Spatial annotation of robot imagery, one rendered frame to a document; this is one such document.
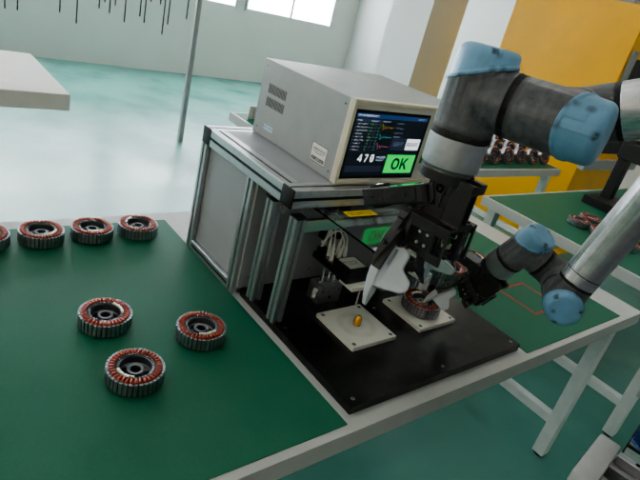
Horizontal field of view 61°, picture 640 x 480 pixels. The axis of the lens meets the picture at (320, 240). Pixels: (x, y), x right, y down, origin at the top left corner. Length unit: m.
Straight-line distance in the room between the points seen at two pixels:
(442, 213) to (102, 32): 7.06
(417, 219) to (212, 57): 7.59
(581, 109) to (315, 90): 0.82
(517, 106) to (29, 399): 0.93
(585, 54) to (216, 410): 4.32
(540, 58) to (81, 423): 4.62
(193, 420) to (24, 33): 6.61
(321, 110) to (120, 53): 6.49
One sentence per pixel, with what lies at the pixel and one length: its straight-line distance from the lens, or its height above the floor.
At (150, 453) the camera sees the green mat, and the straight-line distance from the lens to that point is 1.04.
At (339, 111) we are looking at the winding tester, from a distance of 1.29.
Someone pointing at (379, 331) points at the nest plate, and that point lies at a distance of 1.41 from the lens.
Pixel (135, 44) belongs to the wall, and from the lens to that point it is 7.77.
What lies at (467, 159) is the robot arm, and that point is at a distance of 0.69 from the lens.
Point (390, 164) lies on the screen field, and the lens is 1.40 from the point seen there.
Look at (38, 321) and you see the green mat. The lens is 1.31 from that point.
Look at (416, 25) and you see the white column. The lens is 5.33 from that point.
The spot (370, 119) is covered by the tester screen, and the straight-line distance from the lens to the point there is 1.29.
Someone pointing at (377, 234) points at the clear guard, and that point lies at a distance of 1.21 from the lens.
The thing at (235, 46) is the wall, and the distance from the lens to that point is 8.36.
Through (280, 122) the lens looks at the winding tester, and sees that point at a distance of 1.47.
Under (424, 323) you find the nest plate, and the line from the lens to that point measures 1.52.
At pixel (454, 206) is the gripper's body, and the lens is 0.71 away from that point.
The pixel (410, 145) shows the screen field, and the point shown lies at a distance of 1.42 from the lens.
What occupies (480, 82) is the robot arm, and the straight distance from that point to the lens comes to 0.67.
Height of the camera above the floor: 1.52
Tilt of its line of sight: 24 degrees down
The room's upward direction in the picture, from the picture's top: 15 degrees clockwise
